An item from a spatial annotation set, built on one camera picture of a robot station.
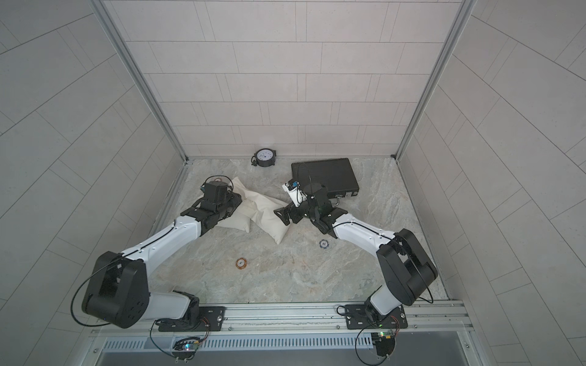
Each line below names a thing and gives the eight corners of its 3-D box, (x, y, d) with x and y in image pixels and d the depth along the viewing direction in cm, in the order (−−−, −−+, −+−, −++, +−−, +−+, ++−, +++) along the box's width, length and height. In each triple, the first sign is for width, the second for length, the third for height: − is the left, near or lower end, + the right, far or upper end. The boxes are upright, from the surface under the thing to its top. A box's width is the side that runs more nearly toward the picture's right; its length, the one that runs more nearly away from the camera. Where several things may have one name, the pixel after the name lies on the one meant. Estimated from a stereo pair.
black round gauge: (251, 166, 116) (250, 161, 113) (254, 153, 122) (253, 148, 119) (274, 166, 116) (273, 161, 113) (275, 153, 122) (275, 148, 119)
